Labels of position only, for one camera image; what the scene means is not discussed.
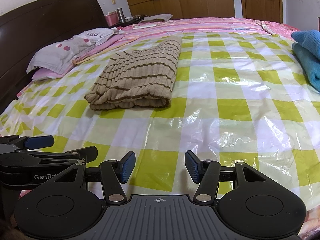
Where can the grey pillow with pink dots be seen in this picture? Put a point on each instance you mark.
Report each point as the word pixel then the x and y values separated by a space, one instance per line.
pixel 70 46

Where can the white flat item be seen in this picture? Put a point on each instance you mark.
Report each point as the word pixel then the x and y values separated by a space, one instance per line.
pixel 145 26

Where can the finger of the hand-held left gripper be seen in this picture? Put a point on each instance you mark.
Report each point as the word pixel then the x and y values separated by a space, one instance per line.
pixel 37 142
pixel 80 153

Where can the green checked plastic sheet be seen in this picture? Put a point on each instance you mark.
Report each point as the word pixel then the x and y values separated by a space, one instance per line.
pixel 225 105

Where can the wooden door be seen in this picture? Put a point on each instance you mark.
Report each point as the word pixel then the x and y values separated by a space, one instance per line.
pixel 261 1

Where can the pink box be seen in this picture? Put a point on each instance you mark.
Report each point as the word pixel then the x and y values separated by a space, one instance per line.
pixel 111 20

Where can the dark wooden headboard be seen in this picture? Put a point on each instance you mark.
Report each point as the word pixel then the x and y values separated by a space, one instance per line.
pixel 45 25

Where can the teal knit sweater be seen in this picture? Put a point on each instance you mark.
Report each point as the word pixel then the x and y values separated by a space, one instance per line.
pixel 311 72

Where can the metal thermos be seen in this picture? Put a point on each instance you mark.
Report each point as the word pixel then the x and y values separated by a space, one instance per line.
pixel 120 14

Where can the dark nightstand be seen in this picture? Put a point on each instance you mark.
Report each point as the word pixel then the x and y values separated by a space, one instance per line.
pixel 130 22

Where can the grey cloth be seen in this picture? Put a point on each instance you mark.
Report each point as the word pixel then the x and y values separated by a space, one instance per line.
pixel 157 17

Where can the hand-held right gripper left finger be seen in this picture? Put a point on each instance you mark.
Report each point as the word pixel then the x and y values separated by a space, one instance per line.
pixel 127 167

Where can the tan striped ribbed sweater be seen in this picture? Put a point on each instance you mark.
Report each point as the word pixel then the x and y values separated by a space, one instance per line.
pixel 140 75

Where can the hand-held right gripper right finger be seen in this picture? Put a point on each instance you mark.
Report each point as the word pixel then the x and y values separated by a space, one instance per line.
pixel 192 167

